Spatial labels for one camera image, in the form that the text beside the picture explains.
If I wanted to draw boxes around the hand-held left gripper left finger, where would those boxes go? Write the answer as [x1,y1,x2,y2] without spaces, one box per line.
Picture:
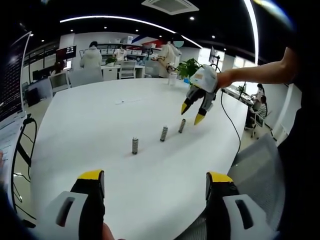
[36,169,106,240]

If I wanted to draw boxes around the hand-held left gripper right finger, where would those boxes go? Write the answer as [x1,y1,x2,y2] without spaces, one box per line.
[205,171,275,240]

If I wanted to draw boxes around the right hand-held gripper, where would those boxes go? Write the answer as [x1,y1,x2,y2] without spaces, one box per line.
[180,64,219,126]

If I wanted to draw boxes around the monitor on arm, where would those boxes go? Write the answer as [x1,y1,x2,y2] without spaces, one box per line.
[209,45,222,68]

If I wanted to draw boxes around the person's right forearm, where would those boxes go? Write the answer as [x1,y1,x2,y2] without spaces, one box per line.
[216,46,300,90]

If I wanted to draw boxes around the green potted plant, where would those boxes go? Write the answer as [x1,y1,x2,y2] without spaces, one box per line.
[174,58,204,81]

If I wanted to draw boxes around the white office desk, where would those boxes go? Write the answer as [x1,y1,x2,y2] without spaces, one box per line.
[221,86,256,106]

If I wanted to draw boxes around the grey mesh office chair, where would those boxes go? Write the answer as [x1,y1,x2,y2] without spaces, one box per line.
[184,133,286,240]

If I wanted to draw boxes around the storage shelf with boxes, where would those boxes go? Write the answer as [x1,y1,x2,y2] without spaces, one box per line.
[96,41,166,64]

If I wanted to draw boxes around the white office chair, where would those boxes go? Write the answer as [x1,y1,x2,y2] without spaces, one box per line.
[119,60,138,80]
[48,71,71,97]

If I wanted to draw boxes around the small green plant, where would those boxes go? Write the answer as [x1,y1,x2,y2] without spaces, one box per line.
[104,56,118,67]

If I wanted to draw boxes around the ceiling air vent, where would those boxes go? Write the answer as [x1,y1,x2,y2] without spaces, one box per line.
[140,0,200,14]

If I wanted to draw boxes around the person's body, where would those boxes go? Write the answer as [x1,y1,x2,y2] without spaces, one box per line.
[276,44,320,226]

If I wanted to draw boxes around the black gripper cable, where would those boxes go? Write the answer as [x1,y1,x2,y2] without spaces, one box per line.
[219,88,242,154]

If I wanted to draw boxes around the black looped cable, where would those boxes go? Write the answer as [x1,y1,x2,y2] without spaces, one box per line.
[11,114,39,225]

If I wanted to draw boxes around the dark wall screen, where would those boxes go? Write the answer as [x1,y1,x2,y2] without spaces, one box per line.
[55,44,78,62]

